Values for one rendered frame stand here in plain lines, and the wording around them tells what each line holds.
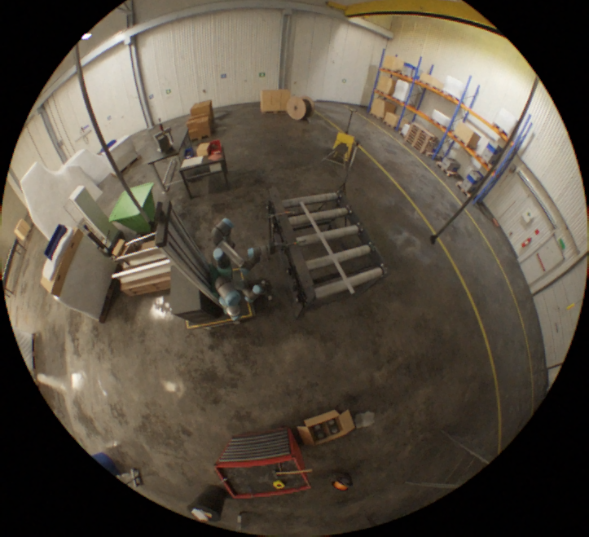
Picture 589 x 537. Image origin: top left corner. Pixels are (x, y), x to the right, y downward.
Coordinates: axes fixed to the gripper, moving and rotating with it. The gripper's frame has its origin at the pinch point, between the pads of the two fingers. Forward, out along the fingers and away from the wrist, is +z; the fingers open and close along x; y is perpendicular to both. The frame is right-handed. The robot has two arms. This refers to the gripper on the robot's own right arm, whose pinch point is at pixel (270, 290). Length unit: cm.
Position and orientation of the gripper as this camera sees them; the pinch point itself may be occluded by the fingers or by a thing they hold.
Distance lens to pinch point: 189.3
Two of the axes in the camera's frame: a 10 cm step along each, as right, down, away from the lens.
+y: -8.8, 4.8, 0.8
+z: 2.4, 2.8, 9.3
